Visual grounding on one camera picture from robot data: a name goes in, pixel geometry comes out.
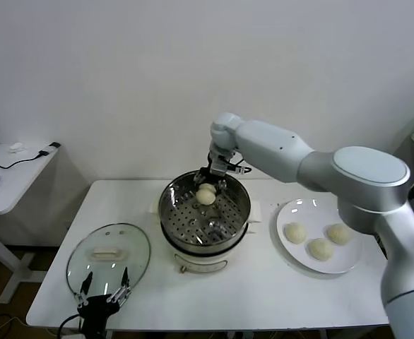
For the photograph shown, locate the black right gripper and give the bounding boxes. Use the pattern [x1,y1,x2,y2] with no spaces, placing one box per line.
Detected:
[193,165,230,196]

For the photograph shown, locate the glass lid with cream handle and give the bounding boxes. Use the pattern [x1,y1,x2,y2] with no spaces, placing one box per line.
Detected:
[66,222,152,296]

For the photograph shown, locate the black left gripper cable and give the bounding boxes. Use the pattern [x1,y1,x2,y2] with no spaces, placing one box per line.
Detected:
[58,313,85,339]

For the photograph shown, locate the cream electric cooker base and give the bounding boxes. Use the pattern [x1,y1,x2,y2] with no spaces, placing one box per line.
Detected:
[159,218,257,275]

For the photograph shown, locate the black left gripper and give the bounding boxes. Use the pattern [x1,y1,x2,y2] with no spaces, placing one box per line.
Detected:
[74,267,132,339]

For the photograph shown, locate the white side desk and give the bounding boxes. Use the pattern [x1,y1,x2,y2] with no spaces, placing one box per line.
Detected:
[0,143,61,305]

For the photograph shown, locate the black cable with adapter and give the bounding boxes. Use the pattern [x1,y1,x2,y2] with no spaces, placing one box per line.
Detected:
[0,142,61,171]

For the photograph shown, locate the white steamed baozi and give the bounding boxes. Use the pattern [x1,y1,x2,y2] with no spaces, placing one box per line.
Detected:
[285,222,307,245]
[195,183,218,206]
[326,223,353,245]
[307,237,335,263]

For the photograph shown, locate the white ceramic plate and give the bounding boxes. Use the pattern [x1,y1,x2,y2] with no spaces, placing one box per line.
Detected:
[276,198,363,275]

